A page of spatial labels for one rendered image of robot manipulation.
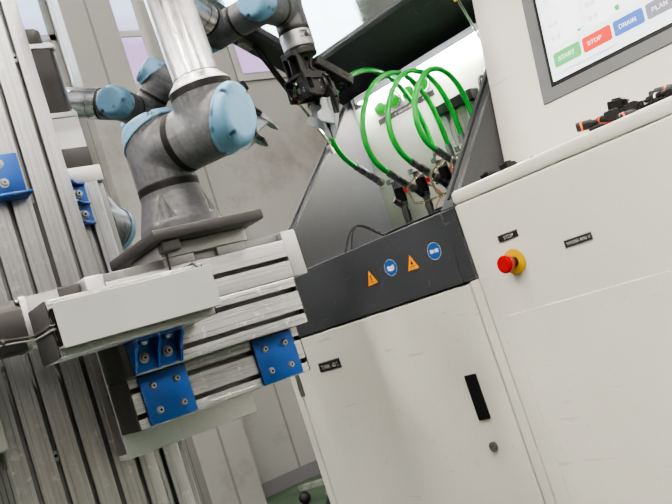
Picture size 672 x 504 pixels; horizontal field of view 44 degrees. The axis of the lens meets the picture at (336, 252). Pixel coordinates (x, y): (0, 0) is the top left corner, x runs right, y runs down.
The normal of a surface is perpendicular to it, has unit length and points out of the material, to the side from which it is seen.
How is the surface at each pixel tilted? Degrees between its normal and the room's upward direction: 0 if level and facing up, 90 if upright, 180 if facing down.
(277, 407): 90
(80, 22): 90
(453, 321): 90
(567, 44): 76
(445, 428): 90
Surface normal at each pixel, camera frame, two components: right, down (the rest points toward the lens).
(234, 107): 0.87, -0.18
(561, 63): -0.75, -0.06
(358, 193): 0.64, -0.28
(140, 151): -0.47, 0.07
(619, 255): -0.70, 0.17
